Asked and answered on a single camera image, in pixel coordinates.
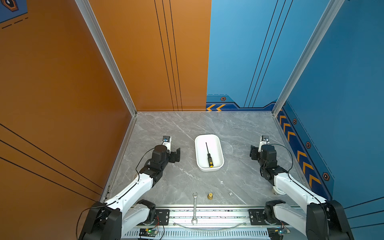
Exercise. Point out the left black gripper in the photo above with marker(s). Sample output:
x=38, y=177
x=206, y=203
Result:
x=173, y=158

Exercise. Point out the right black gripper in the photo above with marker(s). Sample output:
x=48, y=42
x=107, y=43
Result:
x=253, y=151

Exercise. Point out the black yellow screwdriver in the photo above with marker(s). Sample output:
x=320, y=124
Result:
x=210, y=160

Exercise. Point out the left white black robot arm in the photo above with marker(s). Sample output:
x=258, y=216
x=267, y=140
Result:
x=109, y=220

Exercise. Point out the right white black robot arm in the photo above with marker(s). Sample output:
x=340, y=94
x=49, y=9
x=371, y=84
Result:
x=318, y=219

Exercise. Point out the white rectangular plastic bin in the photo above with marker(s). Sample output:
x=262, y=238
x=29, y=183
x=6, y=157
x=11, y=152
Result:
x=215, y=150

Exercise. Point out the white round tape roll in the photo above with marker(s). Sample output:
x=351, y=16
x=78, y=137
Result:
x=278, y=191

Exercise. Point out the silver combination wrench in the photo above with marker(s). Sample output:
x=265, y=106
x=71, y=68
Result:
x=194, y=220

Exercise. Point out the left green circuit board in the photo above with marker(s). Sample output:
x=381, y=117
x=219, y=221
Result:
x=148, y=234

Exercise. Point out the green circuit board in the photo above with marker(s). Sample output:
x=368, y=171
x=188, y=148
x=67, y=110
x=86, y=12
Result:
x=148, y=234
x=277, y=233

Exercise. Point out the right green circuit board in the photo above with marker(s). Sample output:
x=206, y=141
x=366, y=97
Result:
x=277, y=233

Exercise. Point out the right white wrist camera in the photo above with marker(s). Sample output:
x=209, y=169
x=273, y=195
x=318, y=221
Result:
x=263, y=141

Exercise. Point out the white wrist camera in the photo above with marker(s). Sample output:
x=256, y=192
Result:
x=166, y=141
x=263, y=141

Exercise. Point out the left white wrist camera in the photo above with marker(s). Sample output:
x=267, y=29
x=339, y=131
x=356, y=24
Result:
x=166, y=141

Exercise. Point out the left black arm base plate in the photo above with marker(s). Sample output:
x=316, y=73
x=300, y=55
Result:
x=162, y=216

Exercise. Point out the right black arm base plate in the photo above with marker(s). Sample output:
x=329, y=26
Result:
x=257, y=217

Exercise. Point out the clear plastic cable tie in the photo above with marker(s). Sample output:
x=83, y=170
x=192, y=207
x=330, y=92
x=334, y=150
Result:
x=210, y=229

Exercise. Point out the aluminium front rail frame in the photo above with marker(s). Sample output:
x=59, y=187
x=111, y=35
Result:
x=212, y=216

